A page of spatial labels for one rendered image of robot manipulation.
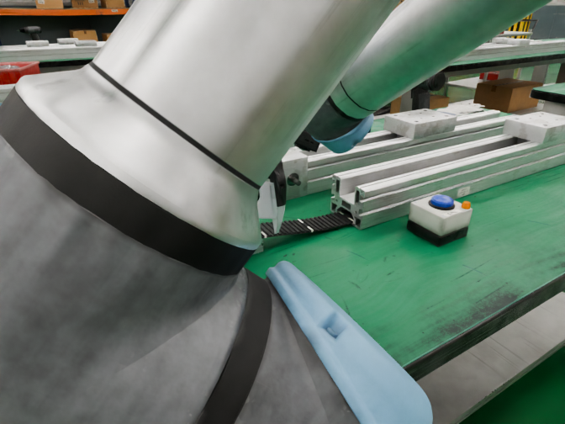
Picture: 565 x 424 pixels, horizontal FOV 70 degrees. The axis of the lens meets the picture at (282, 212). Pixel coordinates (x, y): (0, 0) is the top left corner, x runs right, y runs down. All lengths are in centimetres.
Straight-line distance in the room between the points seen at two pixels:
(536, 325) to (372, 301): 107
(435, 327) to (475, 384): 75
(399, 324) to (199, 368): 46
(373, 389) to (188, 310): 8
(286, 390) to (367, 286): 49
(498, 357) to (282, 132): 134
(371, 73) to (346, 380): 33
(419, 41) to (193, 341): 33
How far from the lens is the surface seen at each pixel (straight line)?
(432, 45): 41
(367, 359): 18
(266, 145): 16
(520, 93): 476
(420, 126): 111
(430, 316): 63
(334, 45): 16
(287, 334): 19
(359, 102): 47
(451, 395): 130
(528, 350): 153
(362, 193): 78
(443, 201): 79
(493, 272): 76
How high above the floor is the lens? 117
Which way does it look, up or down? 27 degrees down
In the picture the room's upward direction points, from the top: straight up
